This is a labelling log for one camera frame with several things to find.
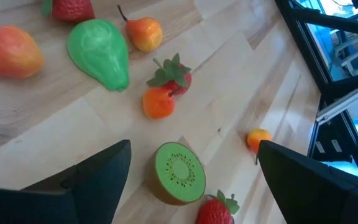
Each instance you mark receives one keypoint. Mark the black aluminium table frame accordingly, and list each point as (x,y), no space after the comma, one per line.
(312,62)

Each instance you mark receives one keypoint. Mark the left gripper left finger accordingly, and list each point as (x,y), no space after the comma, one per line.
(73,199)

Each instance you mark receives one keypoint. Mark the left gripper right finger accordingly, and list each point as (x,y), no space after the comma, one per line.
(315,199)

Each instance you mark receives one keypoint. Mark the orange red toy peach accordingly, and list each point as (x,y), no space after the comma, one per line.
(158,104)

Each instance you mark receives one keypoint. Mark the small orange toy fruit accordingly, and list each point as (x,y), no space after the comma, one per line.
(11,51)

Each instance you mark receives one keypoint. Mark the red toy strawberry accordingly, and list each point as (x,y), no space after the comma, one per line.
(213,213)
(70,9)
(172,76)

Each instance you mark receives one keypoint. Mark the red orange toy pear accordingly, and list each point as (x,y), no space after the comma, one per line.
(256,138)

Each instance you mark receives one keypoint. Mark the green toy pear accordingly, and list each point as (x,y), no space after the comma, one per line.
(98,53)

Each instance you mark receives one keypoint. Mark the small orange toy pear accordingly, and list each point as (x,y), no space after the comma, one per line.
(145,32)

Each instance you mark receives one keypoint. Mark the grey floor stand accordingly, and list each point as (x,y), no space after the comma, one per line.
(357,60)

